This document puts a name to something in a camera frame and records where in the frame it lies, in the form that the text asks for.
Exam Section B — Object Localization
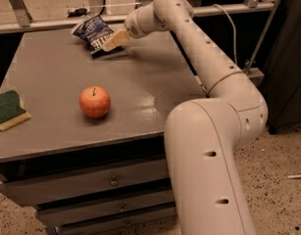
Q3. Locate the grey drawer cabinet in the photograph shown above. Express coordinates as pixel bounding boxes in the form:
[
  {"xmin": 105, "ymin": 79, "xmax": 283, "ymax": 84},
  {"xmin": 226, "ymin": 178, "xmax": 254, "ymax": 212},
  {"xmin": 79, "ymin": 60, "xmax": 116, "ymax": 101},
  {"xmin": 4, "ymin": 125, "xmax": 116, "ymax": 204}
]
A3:
[{"xmin": 0, "ymin": 19, "xmax": 210, "ymax": 235}]

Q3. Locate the red apple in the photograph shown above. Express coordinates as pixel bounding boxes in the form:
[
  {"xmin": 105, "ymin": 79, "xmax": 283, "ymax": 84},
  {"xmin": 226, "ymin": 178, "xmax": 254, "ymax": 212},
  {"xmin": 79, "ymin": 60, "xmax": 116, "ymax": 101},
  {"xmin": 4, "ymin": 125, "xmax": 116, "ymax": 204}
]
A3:
[{"xmin": 78, "ymin": 86, "xmax": 111, "ymax": 118}]

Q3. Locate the grey metal beam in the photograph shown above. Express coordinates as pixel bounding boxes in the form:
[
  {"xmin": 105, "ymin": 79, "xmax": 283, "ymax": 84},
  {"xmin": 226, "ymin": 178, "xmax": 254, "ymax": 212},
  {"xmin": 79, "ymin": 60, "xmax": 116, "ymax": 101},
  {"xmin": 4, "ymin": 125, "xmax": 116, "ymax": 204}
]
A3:
[{"xmin": 245, "ymin": 68, "xmax": 264, "ymax": 86}]

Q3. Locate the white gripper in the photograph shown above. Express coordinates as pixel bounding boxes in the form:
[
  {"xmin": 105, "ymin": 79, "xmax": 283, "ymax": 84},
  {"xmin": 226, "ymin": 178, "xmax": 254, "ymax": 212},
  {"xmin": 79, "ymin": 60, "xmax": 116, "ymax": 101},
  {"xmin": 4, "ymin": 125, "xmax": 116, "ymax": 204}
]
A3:
[{"xmin": 102, "ymin": 3, "xmax": 167, "ymax": 52}]

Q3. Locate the blue chip bag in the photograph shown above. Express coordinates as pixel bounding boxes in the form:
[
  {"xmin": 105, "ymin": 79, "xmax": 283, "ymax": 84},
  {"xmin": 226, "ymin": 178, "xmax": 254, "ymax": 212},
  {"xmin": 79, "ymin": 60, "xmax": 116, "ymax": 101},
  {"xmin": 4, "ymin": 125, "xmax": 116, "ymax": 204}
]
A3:
[{"xmin": 72, "ymin": 15, "xmax": 115, "ymax": 55}]

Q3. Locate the top drawer with knob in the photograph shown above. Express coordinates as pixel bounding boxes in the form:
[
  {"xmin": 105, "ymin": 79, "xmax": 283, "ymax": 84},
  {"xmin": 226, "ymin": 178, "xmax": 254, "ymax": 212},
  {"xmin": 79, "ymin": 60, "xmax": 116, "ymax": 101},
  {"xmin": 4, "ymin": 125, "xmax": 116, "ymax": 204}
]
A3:
[{"xmin": 0, "ymin": 157, "xmax": 169, "ymax": 207}]

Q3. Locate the green yellow sponge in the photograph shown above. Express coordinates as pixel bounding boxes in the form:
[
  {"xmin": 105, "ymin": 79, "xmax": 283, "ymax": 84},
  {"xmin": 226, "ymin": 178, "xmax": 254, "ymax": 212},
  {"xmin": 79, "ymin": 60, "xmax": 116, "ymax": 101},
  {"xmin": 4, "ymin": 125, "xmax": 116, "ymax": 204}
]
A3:
[{"xmin": 0, "ymin": 90, "xmax": 31, "ymax": 131}]

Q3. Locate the drawer with knob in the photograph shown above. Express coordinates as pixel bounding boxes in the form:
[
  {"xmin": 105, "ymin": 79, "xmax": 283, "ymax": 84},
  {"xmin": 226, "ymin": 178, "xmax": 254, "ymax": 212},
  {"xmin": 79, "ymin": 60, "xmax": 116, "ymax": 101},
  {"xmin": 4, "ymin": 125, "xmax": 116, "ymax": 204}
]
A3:
[
  {"xmin": 36, "ymin": 188, "xmax": 174, "ymax": 226},
  {"xmin": 59, "ymin": 203, "xmax": 176, "ymax": 235},
  {"xmin": 0, "ymin": 157, "xmax": 169, "ymax": 207}
]

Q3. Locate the middle drawer with knob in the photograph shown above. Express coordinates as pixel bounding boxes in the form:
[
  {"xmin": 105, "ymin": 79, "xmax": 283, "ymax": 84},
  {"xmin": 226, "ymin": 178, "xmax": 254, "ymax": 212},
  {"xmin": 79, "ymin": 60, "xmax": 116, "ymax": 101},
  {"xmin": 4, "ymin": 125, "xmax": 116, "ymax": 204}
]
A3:
[{"xmin": 36, "ymin": 188, "xmax": 174, "ymax": 226}]

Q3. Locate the black clip on rail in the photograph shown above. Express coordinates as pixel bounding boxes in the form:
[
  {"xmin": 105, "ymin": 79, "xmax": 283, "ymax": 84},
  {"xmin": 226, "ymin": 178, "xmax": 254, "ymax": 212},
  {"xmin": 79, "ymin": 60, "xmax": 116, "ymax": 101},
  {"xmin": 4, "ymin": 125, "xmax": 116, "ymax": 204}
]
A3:
[{"xmin": 68, "ymin": 7, "xmax": 89, "ymax": 18}]

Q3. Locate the white stick on floor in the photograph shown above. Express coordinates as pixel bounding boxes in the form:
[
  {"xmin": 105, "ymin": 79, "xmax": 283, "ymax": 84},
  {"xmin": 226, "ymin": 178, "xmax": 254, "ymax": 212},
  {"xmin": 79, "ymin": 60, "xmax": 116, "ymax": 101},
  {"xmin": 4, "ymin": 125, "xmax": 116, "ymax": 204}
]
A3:
[{"xmin": 285, "ymin": 174, "xmax": 301, "ymax": 179}]

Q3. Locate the white cable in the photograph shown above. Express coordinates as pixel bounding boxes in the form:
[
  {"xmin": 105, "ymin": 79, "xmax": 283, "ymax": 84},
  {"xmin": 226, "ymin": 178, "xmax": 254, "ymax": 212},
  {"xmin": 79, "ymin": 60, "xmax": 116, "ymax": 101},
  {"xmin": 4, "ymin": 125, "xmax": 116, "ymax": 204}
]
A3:
[{"xmin": 212, "ymin": 3, "xmax": 239, "ymax": 67}]

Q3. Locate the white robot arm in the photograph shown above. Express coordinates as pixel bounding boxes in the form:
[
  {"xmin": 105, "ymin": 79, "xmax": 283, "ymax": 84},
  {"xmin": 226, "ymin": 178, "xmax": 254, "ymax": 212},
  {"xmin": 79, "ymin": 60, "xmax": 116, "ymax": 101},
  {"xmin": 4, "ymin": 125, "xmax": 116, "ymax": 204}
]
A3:
[{"xmin": 102, "ymin": 0, "xmax": 268, "ymax": 235}]

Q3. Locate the bottom drawer with knob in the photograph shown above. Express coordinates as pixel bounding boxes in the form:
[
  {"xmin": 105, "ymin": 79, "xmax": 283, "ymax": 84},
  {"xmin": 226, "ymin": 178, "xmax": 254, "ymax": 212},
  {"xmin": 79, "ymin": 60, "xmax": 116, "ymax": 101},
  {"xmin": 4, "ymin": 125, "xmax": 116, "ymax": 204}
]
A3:
[{"xmin": 59, "ymin": 203, "xmax": 176, "ymax": 235}]

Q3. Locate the metal rail frame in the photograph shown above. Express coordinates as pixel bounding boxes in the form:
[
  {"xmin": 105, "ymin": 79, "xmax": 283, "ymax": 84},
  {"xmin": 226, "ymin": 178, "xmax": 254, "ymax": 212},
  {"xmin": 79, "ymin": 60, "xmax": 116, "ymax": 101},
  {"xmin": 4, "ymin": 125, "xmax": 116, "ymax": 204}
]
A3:
[{"xmin": 0, "ymin": 0, "xmax": 288, "ymax": 36}]

